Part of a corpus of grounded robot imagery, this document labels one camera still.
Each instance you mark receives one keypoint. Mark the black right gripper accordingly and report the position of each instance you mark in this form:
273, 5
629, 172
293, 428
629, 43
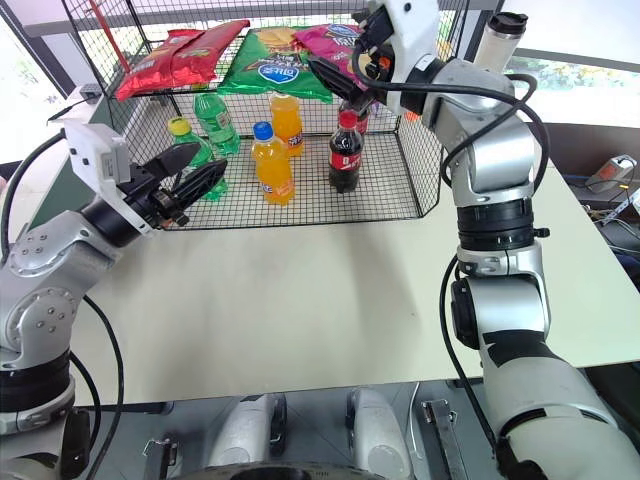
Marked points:
375, 35

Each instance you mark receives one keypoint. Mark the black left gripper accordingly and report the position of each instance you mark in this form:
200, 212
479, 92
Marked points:
150, 200

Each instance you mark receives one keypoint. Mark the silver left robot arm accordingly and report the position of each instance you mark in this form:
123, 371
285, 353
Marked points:
40, 300

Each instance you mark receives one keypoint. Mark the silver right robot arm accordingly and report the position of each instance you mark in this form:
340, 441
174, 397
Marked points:
500, 165

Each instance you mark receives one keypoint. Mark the green conveyor belt unit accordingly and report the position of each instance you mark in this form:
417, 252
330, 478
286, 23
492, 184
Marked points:
65, 185

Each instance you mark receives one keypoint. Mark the green bottle yellow cap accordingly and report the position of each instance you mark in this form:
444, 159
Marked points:
206, 151

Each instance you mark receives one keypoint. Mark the magenta chips bag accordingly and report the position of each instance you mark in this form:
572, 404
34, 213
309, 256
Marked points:
330, 40

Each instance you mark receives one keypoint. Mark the cola bottle red cap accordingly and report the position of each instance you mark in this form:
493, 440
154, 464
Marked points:
364, 123
345, 160

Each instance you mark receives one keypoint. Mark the green chips bag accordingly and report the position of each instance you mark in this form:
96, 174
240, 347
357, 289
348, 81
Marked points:
270, 75

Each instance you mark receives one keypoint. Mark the orange bottle blue cap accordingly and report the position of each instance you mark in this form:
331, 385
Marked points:
272, 170

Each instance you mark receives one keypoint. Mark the large red chips bag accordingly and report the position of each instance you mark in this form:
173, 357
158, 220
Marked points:
220, 47

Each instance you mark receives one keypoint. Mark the small black sensor box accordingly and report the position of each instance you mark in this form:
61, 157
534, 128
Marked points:
90, 93

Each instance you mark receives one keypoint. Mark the small red chips bag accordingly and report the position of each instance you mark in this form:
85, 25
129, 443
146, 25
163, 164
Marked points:
167, 47

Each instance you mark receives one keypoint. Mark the red pole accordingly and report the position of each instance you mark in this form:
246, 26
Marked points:
114, 42

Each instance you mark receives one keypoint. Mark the white tumbler black lid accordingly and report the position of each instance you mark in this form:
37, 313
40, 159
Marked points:
495, 45

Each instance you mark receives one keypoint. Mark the black side desk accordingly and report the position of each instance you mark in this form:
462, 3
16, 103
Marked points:
590, 145

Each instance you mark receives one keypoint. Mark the silver rounded robot leg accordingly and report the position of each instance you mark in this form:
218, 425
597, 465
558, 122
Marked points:
245, 430
375, 430

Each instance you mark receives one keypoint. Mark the grey box orange label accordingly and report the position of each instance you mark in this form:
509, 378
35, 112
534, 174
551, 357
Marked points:
607, 172

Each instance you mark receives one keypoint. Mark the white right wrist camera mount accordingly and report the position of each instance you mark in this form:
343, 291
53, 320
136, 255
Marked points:
410, 30

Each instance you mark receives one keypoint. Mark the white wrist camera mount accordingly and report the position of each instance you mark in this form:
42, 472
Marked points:
410, 30
95, 155

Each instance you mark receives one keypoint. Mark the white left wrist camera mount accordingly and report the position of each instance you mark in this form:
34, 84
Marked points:
95, 155

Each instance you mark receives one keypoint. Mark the metal table bracket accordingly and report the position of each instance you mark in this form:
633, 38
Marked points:
160, 457
445, 435

